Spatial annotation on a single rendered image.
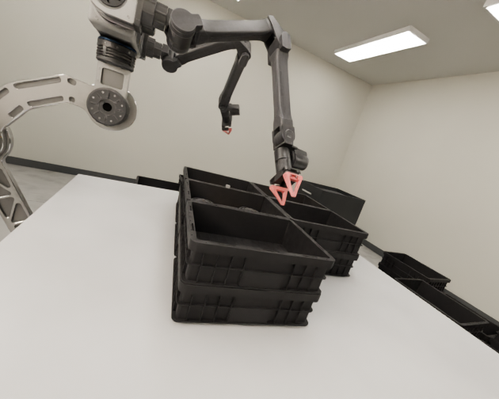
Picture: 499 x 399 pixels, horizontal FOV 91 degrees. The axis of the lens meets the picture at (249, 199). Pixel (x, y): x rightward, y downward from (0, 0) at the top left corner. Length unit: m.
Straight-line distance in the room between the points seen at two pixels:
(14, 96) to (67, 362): 1.02
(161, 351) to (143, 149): 3.59
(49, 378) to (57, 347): 0.06
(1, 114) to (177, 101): 2.88
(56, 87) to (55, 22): 2.94
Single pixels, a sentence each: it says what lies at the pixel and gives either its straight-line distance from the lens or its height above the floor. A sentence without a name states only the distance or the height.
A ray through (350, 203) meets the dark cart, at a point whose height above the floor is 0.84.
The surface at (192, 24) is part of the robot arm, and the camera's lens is 0.94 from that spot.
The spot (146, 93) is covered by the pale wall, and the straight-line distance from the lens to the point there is 4.01.
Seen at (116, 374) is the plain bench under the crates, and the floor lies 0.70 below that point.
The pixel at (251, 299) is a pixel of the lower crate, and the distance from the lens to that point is 0.69.
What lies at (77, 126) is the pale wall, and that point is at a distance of 4.13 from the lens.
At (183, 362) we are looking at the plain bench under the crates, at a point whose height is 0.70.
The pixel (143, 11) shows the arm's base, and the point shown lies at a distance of 0.95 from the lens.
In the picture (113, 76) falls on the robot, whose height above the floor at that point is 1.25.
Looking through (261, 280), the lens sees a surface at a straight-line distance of 0.65.
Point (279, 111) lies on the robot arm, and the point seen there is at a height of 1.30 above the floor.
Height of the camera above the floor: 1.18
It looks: 14 degrees down
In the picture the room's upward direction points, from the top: 17 degrees clockwise
